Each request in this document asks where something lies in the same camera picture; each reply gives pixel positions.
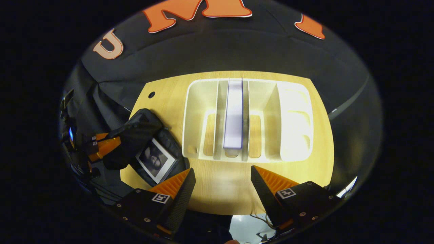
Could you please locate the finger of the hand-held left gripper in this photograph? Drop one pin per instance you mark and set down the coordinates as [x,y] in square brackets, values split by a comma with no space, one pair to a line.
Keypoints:
[106,145]
[96,137]

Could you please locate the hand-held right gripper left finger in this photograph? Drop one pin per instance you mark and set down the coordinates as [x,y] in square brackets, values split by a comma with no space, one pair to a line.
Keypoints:
[181,203]

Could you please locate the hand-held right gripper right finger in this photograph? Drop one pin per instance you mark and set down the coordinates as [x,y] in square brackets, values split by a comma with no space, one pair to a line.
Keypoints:
[266,200]

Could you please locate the black schoolbag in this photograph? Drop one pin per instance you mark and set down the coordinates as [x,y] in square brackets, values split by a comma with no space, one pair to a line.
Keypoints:
[139,132]

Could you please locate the portrait cover book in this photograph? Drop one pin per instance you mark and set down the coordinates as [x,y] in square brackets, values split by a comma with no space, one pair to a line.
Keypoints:
[156,161]

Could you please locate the white bookshelf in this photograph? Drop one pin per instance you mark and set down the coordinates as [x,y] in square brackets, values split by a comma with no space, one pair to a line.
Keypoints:
[295,118]

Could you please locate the blue cover book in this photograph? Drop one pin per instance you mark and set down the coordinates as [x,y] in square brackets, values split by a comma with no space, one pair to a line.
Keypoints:
[234,115]

